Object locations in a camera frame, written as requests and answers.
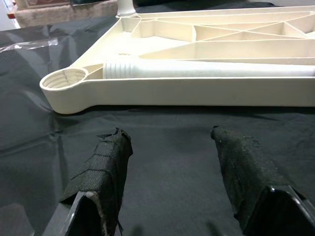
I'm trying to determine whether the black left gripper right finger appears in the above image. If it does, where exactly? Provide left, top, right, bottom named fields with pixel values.
left=210, top=126, right=315, bottom=236

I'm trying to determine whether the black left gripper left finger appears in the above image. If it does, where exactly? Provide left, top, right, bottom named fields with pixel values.
left=43, top=127, right=134, bottom=236

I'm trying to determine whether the white plastic table top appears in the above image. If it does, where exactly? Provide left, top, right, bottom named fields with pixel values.
left=39, top=4, right=315, bottom=115

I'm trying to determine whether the white plastic table leg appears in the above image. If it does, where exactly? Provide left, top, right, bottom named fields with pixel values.
left=102, top=60, right=315, bottom=79
left=116, top=0, right=136, bottom=16

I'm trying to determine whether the black tablecloth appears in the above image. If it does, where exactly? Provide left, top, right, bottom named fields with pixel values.
left=0, top=1, right=315, bottom=236

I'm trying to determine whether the long clear tape strip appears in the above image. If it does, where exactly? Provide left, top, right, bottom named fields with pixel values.
left=0, top=39, right=60, bottom=52

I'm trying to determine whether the patterned bench cloth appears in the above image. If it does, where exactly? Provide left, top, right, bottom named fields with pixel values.
left=14, top=0, right=119, bottom=28

